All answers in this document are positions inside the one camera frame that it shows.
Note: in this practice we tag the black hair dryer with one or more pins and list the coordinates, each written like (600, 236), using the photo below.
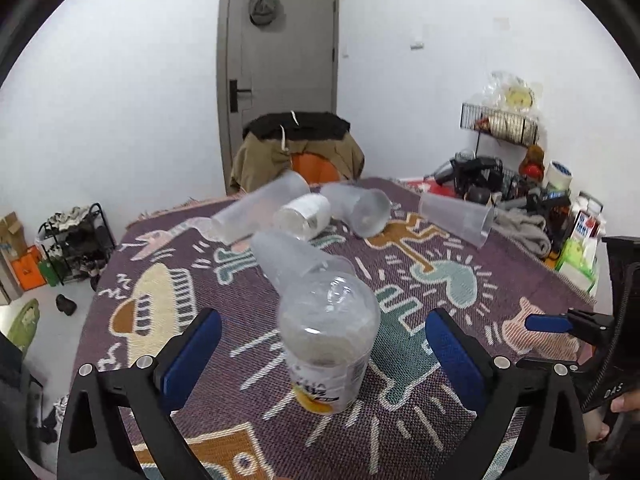
(467, 172)

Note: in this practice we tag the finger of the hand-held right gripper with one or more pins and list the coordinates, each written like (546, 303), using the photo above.
(545, 323)

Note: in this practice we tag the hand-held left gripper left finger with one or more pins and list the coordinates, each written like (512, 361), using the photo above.
(192, 355)

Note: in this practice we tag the grey door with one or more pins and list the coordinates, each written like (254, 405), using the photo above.
(290, 60)

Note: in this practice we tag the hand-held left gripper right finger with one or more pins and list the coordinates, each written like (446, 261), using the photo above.
(452, 355)

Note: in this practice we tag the black shoe rack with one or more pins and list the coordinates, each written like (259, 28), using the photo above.
(75, 245)

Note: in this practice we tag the frosted plastic cup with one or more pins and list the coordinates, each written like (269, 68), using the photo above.
(295, 262)
(362, 210)
(255, 212)

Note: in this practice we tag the clear plastic cup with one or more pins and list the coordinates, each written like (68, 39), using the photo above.
(457, 217)

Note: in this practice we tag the green tissue pack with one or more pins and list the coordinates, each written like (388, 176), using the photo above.
(577, 262)

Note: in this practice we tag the dark clothing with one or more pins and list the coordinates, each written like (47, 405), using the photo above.
(15, 410)

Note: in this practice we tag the brown stuffed toy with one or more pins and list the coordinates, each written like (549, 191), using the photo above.
(533, 160)

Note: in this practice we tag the clear plastic bag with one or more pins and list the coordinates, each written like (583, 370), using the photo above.
(510, 91)

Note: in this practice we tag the orange box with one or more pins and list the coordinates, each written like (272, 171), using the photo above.
(30, 272)

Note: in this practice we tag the cardboard box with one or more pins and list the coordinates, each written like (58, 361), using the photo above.
(12, 237)

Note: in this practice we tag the black garment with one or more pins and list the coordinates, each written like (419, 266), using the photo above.
(300, 125)

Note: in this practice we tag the grey hat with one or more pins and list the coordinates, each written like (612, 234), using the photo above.
(262, 7)

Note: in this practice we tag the blue white carton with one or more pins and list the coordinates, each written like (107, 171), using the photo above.
(585, 225)

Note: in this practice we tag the orange chair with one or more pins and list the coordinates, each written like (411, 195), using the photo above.
(312, 167)

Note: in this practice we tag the brown jacket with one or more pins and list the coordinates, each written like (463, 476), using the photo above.
(250, 162)

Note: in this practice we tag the dark shoe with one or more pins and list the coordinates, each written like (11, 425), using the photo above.
(66, 305)

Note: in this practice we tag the person's right hand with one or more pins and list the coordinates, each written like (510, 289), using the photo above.
(599, 427)

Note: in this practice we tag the grey cloth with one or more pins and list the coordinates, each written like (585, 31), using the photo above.
(522, 230)

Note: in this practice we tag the printed purple blanket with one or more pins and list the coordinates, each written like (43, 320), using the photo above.
(210, 280)

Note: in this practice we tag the clear bottle yellow label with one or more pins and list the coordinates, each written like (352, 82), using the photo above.
(327, 340)

